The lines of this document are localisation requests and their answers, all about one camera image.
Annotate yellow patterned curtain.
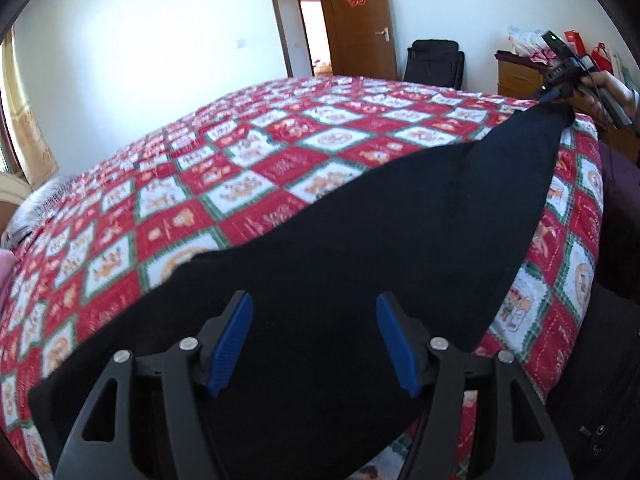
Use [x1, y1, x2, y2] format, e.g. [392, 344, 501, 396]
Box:
[0, 30, 60, 192]

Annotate person's right hand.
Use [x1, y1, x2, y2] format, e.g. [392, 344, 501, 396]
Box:
[581, 70, 640, 122]

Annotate person's dark purple garment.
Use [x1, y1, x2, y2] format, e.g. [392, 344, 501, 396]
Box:
[599, 141, 640, 307]

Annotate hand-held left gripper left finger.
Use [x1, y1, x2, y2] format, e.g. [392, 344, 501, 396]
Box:
[54, 290, 254, 480]

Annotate brown wooden cabinet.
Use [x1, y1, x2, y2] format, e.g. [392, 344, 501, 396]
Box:
[494, 49, 640, 163]

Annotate black pants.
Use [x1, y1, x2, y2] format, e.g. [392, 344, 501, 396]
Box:
[28, 101, 576, 480]

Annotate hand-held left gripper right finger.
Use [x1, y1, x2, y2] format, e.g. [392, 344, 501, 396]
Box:
[376, 291, 576, 480]

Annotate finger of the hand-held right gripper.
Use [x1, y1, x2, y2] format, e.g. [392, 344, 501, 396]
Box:
[536, 86, 574, 107]

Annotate pink pillow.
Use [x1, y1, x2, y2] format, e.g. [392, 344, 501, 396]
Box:
[0, 249, 17, 303]

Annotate black suitcase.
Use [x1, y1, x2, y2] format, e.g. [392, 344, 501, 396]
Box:
[403, 38, 466, 90]

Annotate red white printed bear blanket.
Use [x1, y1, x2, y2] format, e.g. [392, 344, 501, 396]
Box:
[0, 76, 608, 480]

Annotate black bag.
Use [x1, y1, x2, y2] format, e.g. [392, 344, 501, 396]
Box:
[544, 279, 640, 480]

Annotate brown wooden door frame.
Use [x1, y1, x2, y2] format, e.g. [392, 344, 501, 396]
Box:
[264, 0, 347, 79]

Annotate grey striped pillow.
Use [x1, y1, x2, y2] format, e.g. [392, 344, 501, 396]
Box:
[4, 172, 77, 249]

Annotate window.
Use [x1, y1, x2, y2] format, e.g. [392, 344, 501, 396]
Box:
[0, 35, 24, 175]

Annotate brown wooden door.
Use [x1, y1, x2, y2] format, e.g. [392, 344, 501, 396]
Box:
[315, 0, 399, 81]

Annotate white plastic bag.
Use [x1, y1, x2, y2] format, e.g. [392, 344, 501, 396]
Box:
[507, 24, 552, 59]

